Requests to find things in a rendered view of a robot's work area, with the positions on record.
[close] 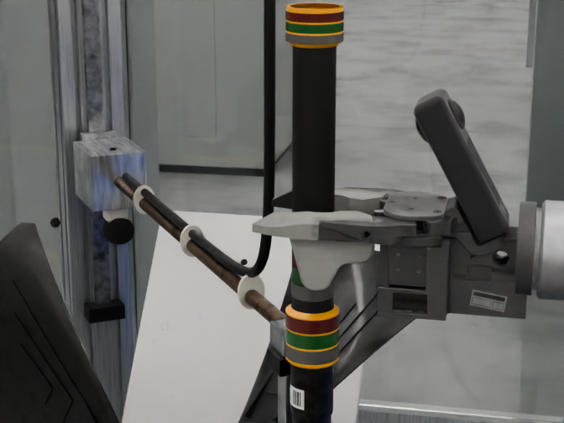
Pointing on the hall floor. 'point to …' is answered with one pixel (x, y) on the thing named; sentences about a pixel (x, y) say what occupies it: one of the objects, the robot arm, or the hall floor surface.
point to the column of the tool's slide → (68, 202)
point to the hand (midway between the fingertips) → (277, 206)
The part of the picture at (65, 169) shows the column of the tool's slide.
